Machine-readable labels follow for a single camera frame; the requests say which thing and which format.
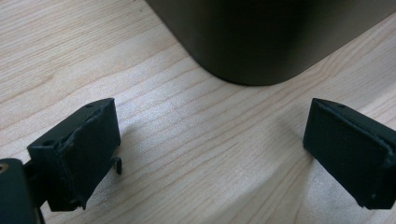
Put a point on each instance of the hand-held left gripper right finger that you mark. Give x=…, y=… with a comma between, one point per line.
x=348, y=152

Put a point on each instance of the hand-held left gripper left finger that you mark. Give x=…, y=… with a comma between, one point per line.
x=84, y=155

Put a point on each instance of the metal compartment tray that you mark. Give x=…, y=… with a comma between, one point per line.
x=274, y=37

